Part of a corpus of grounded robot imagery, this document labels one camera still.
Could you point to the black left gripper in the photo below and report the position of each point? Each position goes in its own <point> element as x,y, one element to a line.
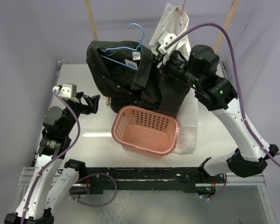
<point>92,101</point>

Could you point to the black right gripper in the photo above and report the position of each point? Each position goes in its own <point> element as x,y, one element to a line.
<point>164,61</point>

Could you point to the dark pinstriped shirt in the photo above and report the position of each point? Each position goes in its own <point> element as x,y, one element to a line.
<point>144,87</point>

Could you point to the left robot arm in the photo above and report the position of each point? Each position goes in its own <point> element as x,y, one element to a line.
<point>43,196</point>

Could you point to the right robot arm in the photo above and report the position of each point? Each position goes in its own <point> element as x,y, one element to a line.
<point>219,96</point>

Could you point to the white shirt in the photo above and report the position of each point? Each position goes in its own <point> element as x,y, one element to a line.
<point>188,112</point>

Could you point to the pink plastic basket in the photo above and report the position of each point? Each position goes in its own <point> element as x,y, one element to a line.
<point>145,132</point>

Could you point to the wooden clothes rack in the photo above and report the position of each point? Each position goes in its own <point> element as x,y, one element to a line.
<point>93,23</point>

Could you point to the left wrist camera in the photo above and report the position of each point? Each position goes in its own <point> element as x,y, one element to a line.
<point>66,90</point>

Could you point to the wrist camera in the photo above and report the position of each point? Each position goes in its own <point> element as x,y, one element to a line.
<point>164,40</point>
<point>66,90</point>

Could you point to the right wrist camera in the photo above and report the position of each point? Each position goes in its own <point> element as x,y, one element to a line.
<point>164,40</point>

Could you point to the red wire hanger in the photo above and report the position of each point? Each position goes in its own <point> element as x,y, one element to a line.
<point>182,13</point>

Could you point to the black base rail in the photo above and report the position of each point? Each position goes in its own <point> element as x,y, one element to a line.
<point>185,179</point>

